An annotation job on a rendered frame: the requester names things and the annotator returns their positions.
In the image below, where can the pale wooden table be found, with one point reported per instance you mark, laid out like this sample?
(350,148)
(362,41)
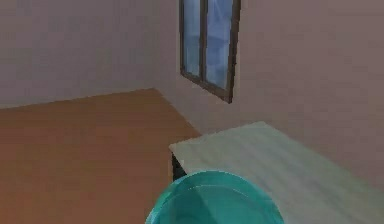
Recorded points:
(283,166)

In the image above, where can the dark framed window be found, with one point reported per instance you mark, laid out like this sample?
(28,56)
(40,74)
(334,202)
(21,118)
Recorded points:
(203,43)

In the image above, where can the teal glass vase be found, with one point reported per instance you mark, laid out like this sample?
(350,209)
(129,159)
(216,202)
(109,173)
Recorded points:
(213,203)

